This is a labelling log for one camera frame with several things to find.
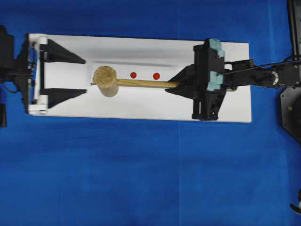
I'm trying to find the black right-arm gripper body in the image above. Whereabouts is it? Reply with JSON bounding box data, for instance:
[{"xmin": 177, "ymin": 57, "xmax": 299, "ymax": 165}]
[{"xmin": 192, "ymin": 44, "xmax": 226, "ymax": 121}]

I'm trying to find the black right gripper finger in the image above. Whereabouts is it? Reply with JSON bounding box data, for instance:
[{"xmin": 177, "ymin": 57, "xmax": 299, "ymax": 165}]
[
  {"xmin": 168, "ymin": 65, "xmax": 197, "ymax": 82},
  {"xmin": 165, "ymin": 87, "xmax": 197, "ymax": 99}
]

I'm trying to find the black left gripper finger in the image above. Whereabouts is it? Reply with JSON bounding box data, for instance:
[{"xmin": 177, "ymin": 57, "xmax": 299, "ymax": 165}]
[
  {"xmin": 47, "ymin": 39, "xmax": 86, "ymax": 64},
  {"xmin": 47, "ymin": 88, "xmax": 87, "ymax": 109}
]

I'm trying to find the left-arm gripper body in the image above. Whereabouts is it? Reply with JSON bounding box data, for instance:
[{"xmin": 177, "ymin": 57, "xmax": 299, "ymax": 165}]
[{"xmin": 14, "ymin": 33, "xmax": 48, "ymax": 115}]

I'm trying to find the wooden mallet hammer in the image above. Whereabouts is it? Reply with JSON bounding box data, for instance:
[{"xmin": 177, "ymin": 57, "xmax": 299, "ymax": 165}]
[{"xmin": 92, "ymin": 66, "xmax": 238, "ymax": 97}]

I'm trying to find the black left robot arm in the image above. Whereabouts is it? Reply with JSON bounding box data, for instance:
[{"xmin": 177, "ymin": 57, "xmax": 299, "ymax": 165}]
[{"xmin": 0, "ymin": 25, "xmax": 86, "ymax": 114}]

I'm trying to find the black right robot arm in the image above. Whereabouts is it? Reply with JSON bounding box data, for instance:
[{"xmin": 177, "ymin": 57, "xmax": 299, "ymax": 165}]
[{"xmin": 166, "ymin": 44, "xmax": 301, "ymax": 121}]

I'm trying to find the large white base board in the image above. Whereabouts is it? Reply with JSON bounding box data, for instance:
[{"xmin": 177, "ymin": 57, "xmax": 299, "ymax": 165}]
[{"xmin": 25, "ymin": 33, "xmax": 253, "ymax": 123}]

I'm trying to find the small white marked block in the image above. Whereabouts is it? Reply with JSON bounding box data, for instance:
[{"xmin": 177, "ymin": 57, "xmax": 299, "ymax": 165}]
[{"xmin": 91, "ymin": 61, "xmax": 179, "ymax": 89}]

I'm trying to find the black clamp bottom right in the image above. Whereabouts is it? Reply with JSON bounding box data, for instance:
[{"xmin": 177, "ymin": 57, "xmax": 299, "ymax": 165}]
[{"xmin": 290, "ymin": 190, "xmax": 301, "ymax": 215}]

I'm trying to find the black camera cable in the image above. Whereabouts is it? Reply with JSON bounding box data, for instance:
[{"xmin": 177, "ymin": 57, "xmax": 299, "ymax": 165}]
[{"xmin": 218, "ymin": 60, "xmax": 297, "ymax": 76}]

